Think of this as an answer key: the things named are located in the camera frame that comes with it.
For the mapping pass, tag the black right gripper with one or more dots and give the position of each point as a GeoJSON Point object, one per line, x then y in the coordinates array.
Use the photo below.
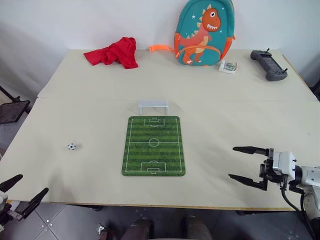
{"type": "Point", "coordinates": [270, 166]}

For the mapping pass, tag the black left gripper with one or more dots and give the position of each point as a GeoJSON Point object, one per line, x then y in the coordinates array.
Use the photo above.
{"type": "Point", "coordinates": [6, 212]}

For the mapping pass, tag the mini soccer ball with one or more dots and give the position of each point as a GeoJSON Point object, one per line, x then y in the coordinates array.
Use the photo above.
{"type": "Point", "coordinates": [71, 146]}

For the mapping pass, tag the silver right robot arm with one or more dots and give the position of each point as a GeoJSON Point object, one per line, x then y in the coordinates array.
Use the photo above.
{"type": "Point", "coordinates": [311, 176]}

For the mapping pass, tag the green soccer field mat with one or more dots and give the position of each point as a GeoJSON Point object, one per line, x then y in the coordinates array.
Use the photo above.
{"type": "Point", "coordinates": [153, 147]}

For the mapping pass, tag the grey handheld remote controller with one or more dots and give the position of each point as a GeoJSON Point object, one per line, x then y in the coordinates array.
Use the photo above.
{"type": "Point", "coordinates": [268, 64]}

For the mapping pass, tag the dark rounded shape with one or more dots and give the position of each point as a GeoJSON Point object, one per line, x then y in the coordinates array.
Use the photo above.
{"type": "Point", "coordinates": [137, 230]}

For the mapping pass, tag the teal dinosaur backpack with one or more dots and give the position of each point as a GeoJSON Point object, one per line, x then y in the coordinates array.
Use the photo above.
{"type": "Point", "coordinates": [203, 35]}

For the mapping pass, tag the red crumpled cloth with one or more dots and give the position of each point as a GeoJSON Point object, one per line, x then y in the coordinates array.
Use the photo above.
{"type": "Point", "coordinates": [112, 53]}

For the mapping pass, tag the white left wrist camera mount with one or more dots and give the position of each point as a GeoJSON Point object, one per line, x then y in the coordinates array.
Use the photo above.
{"type": "Point", "coordinates": [2, 198]}

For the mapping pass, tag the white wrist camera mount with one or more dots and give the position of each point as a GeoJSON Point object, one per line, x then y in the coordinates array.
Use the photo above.
{"type": "Point", "coordinates": [283, 160]}
{"type": "Point", "coordinates": [2, 198]}

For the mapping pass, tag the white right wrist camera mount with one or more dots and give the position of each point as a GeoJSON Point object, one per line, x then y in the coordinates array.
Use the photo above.
{"type": "Point", "coordinates": [283, 160]}

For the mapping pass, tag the black metal frame stand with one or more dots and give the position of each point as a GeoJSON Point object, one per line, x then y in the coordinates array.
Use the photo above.
{"type": "Point", "coordinates": [12, 110]}

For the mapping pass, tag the small white goal frame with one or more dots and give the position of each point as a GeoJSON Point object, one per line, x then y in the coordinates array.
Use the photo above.
{"type": "Point", "coordinates": [153, 106]}

